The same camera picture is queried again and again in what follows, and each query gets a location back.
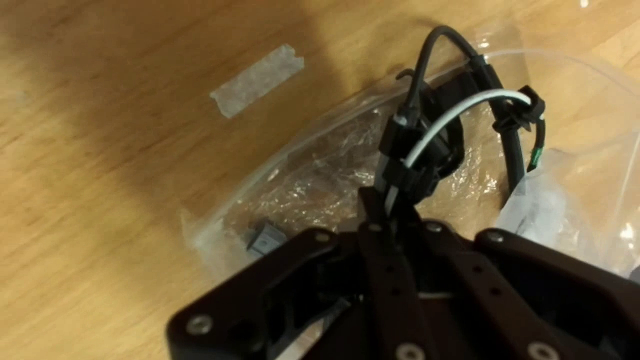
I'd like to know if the clear plastic zip bag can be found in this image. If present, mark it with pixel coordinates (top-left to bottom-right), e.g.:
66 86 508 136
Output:
179 19 640 283

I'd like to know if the small grey connector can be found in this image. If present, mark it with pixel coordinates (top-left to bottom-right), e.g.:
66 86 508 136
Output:
245 222 288 261

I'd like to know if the white wire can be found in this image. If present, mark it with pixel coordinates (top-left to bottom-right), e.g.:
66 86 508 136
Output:
402 89 536 170

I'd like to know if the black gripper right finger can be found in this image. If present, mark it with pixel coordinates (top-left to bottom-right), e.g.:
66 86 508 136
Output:
381 198 640 360

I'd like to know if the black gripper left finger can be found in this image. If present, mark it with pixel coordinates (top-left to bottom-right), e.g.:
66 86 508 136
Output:
167 186 402 360

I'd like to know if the black cable harness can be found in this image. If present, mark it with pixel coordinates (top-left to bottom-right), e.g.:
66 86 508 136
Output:
376 24 550 210

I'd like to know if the clear tape strip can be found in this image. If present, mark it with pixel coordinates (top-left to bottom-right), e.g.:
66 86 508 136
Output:
208 43 307 122

